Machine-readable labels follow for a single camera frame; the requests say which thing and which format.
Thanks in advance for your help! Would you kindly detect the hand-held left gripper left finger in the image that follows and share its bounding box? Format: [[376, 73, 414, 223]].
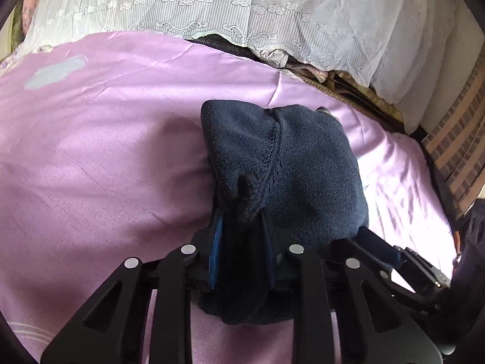
[[40, 212, 225, 364]]

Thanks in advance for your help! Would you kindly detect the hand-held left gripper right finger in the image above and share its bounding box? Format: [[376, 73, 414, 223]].
[[261, 211, 443, 364]]

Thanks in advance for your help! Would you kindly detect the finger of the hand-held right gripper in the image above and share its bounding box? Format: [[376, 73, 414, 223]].
[[331, 237, 393, 280], [356, 226, 404, 271]]

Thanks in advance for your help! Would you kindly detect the navy knit cardigan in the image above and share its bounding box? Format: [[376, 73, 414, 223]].
[[197, 99, 370, 325]]

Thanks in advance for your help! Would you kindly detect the brown brick-pattern fabric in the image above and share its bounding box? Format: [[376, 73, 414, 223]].
[[420, 59, 485, 217]]

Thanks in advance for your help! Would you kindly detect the purple bed sheet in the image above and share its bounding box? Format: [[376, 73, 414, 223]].
[[0, 30, 457, 364]]

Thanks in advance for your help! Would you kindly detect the white lace cloth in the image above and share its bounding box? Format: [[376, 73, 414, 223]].
[[23, 0, 474, 134]]

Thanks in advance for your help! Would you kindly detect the pink floral pillow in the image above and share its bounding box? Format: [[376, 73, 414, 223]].
[[19, 0, 44, 36]]

